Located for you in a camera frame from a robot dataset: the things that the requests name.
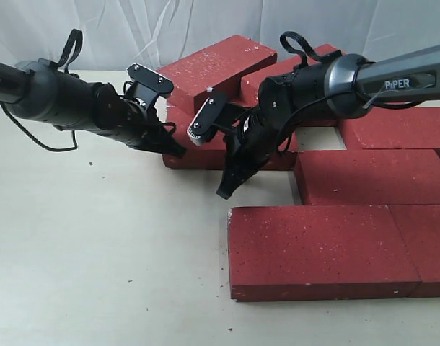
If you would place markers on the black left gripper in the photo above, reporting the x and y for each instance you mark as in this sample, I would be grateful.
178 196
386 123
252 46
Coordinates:
132 119

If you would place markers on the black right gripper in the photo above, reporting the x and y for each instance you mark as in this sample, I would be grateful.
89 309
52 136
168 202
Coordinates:
248 149

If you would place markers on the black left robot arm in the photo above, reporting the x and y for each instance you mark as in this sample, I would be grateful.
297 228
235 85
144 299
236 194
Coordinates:
38 91

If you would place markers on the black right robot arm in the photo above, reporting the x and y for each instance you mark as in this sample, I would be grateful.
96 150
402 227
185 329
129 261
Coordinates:
332 86

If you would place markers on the red brick top back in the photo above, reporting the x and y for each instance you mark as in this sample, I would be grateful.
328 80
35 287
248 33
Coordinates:
216 68

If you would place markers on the red brick middle row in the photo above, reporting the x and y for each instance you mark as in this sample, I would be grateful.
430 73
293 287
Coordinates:
368 177

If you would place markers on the red brick row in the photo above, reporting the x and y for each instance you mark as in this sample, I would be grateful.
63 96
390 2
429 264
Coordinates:
414 128
368 177

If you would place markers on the red brick right row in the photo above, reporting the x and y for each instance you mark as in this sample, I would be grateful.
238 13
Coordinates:
414 128

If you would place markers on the white fabric backdrop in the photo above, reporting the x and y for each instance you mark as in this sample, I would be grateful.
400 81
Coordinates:
156 33

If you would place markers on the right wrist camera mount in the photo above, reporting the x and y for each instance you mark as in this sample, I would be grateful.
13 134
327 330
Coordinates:
216 114

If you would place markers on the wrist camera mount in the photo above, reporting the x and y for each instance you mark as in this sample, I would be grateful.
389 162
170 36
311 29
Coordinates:
216 114
146 85

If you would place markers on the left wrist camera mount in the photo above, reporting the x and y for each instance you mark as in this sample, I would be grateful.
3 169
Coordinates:
146 85

